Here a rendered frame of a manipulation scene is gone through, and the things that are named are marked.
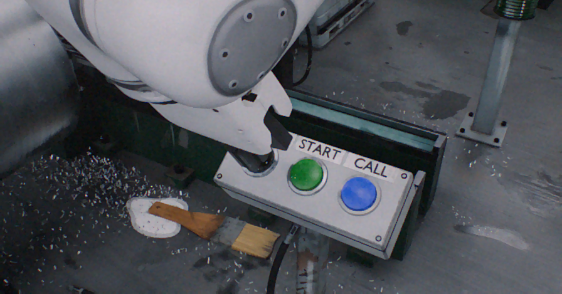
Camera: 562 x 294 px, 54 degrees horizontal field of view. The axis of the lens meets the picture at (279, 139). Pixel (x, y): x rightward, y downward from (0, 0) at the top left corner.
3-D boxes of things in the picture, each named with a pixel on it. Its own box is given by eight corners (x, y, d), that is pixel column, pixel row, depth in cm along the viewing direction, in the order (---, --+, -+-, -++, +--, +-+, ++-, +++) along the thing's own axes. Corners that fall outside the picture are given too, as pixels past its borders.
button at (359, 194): (338, 208, 48) (334, 202, 46) (351, 177, 49) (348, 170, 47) (370, 220, 47) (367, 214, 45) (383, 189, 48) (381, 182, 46)
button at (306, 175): (288, 189, 50) (283, 182, 48) (302, 160, 51) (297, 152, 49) (317, 200, 49) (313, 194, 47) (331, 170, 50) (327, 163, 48)
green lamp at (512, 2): (490, 14, 86) (497, -13, 83) (498, 2, 90) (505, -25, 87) (530, 22, 83) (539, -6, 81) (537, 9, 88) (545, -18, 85)
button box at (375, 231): (229, 197, 56) (209, 178, 51) (259, 136, 58) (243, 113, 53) (388, 262, 49) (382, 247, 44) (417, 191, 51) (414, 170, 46)
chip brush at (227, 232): (142, 219, 82) (141, 215, 81) (161, 198, 86) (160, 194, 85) (267, 261, 75) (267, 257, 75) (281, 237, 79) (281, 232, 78)
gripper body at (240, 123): (263, 9, 33) (305, 98, 43) (135, -21, 37) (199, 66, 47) (206, 115, 31) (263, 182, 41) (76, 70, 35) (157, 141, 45)
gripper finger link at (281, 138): (313, 136, 40) (277, 139, 45) (227, 78, 37) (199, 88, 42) (306, 150, 40) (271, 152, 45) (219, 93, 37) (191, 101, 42)
